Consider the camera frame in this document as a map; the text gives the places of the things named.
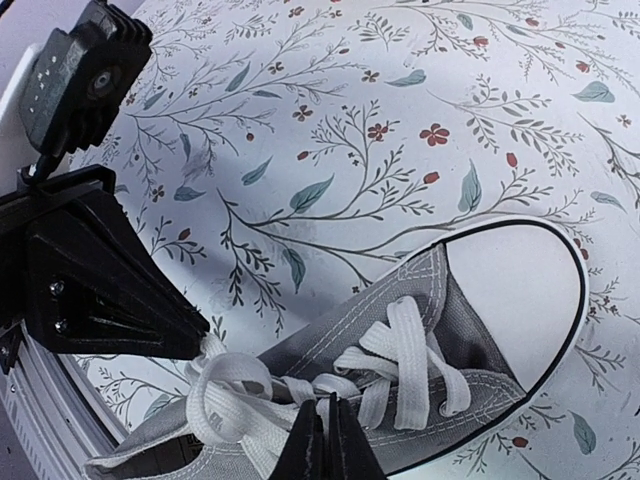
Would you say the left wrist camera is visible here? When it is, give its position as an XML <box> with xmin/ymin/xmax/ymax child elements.
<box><xmin>19</xmin><ymin>1</ymin><xmax>153</xmax><ymax>157</ymax></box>

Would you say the grey canvas sneaker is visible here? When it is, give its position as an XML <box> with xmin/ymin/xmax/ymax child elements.
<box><xmin>82</xmin><ymin>216</ymin><xmax>588</xmax><ymax>479</ymax></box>

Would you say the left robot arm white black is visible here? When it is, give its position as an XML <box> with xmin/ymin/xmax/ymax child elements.
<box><xmin>1</xmin><ymin>1</ymin><xmax>209</xmax><ymax>371</ymax></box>

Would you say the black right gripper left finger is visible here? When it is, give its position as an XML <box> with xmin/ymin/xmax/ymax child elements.
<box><xmin>272</xmin><ymin>400</ymin><xmax>324</xmax><ymax>480</ymax></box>

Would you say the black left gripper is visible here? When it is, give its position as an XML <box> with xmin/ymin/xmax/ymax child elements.
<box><xmin>1</xmin><ymin>167</ymin><xmax>209</xmax><ymax>360</ymax></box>

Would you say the white shoelace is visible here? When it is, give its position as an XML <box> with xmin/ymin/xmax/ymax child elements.
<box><xmin>184</xmin><ymin>294</ymin><xmax>474</xmax><ymax>451</ymax></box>

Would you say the front aluminium rail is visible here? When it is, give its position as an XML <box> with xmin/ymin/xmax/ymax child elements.
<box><xmin>1</xmin><ymin>327</ymin><xmax>128</xmax><ymax>479</ymax></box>

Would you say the floral patterned table mat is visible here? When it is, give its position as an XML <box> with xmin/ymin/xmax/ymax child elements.
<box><xmin>70</xmin><ymin>0</ymin><xmax>639</xmax><ymax>479</ymax></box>

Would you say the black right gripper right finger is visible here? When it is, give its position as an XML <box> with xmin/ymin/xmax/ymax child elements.
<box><xmin>327</xmin><ymin>393</ymin><xmax>387</xmax><ymax>480</ymax></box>

